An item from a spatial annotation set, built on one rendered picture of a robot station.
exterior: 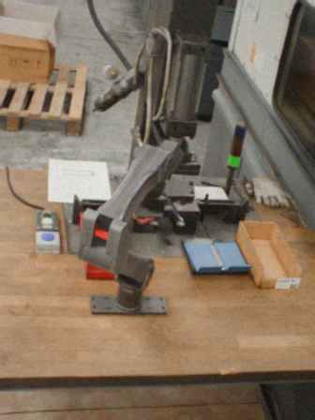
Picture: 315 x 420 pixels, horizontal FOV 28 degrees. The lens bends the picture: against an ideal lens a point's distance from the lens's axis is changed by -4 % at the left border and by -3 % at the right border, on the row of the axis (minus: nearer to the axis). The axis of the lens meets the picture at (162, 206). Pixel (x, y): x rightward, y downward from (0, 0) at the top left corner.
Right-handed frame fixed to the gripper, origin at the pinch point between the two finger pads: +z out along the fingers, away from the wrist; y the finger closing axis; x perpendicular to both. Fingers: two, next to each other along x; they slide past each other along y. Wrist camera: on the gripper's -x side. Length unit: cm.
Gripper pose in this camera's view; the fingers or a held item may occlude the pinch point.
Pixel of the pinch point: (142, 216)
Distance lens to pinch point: 167.9
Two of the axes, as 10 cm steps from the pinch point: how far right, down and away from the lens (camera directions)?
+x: -9.8, -0.2, -2.2
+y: -0.9, -8.7, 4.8
